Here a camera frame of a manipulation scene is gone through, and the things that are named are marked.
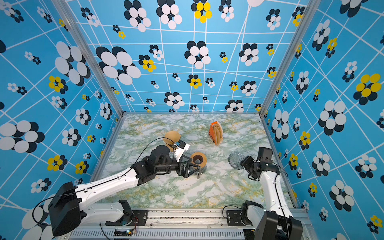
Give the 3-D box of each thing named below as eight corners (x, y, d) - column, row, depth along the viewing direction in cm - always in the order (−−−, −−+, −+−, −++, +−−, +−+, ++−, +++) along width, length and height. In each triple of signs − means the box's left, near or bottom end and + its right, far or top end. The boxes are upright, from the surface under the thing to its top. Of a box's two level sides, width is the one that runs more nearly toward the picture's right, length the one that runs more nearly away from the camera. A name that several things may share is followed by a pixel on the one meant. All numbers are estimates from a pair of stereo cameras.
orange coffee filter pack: (214, 146, 103) (216, 138, 95) (208, 131, 111) (208, 123, 104) (224, 143, 104) (226, 135, 97) (217, 129, 113) (218, 120, 105)
